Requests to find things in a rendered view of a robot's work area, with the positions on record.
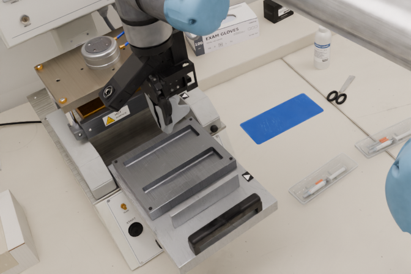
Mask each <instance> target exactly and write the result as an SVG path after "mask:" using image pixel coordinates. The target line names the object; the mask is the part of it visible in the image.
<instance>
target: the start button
mask: <svg viewBox="0 0 411 274"><path fill-rule="evenodd" d="M142 231H143V228H142V226H141V225H140V224H134V225H133V226H132V227H131V228H130V234H131V235H132V236H134V237H137V236H139V235H140V234H141V233H142Z"/></svg>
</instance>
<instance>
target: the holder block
mask: <svg viewBox="0 0 411 274"><path fill-rule="evenodd" d="M112 164H113V166H114V169H115V170H116V171H117V173H118V174H119V175H120V177H121V178H122V180H123V181H124V182H125V184H126V185H127V187H128V188H129V189H130V191H131V192H132V193H133V195H134V196H135V198H136V199H137V200H138V202H139V203H140V204H141V206H142V208H143V209H144V210H145V211H146V213H147V214H148V216H149V217H150V219H151V220H152V221H153V220H154V219H156V218H158V217H159V216H160V215H162V214H164V213H165V212H167V211H169V210H170V209H172V208H173V207H175V206H176V205H178V204H180V203H181V202H183V201H184V200H186V199H188V198H189V197H190V196H193V195H194V194H195V193H197V192H199V191H200V190H202V189H203V188H205V187H206V186H208V185H210V184H211V183H213V182H214V181H216V180H218V179H219V178H220V177H223V176H224V175H225V174H227V173H229V172H230V171H232V170H233V169H235V168H236V167H237V163H236V159H235V158H234V157H233V156H232V155H231V154H230V153H229V152H228V151H227V150H226V149H225V148H224V147H223V146H222V145H221V144H220V143H219V142H218V141H217V140H216V139H215V138H214V137H212V136H211V135H210V134H209V133H208V132H207V131H206V130H205V129H204V128H203V127H202V126H201V125H200V124H199V123H198V122H197V121H196V120H195V119H193V118H192V117H189V118H188V119H186V120H184V121H182V122H181V123H179V124H177V125H175V126H173V129H172V132H171V133H170V134H167V133H165V132H163V133H161V134H159V135H158V136H156V137H154V138H152V139H150V140H149V141H147V142H145V143H144V144H142V145H140V146H138V147H136V148H134V149H133V150H131V151H129V152H127V153H126V154H124V155H122V156H120V157H119V158H117V159H115V160H113V161H112Z"/></svg>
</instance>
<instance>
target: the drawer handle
mask: <svg viewBox="0 0 411 274"><path fill-rule="evenodd" d="M253 210H255V211H256V212H257V213H259V212H261V211H262V201H261V198H260V196H259V195H258V194H257V193H253V194H251V195H250V196H248V197H247V198H245V199H244V200H242V201H240V202H239V203H238V204H236V205H235V206H233V207H231V208H230V209H229V210H227V211H225V212H224V213H222V214H221V215H220V216H218V217H216V218H215V219H214V220H212V221H211V222H209V223H207V224H206V225H205V226H203V227H202V228H200V229H198V230H197V231H196V232H194V233H192V234H191V235H189V237H188V244H189V246H190V250H192V252H193V253H194V255H195V256H197V255H198V254H199V253H200V252H201V250H200V246H202V245H203V244H205V243H206V242H208V241H209V240H211V239H212V238H214V237H215V236H217V235H218V234H219V233H221V232H223V231H224V230H225V229H227V228H228V227H230V226H231V225H233V224H234V223H236V222H237V221H239V220H240V219H242V218H243V217H245V216H246V215H247V214H249V213H250V212H252V211H253Z"/></svg>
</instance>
